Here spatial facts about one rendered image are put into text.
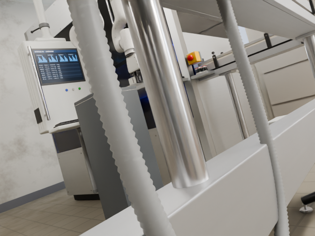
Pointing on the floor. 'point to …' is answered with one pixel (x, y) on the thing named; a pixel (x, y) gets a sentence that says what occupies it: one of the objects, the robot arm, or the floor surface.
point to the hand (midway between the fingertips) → (138, 79)
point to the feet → (308, 199)
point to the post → (181, 48)
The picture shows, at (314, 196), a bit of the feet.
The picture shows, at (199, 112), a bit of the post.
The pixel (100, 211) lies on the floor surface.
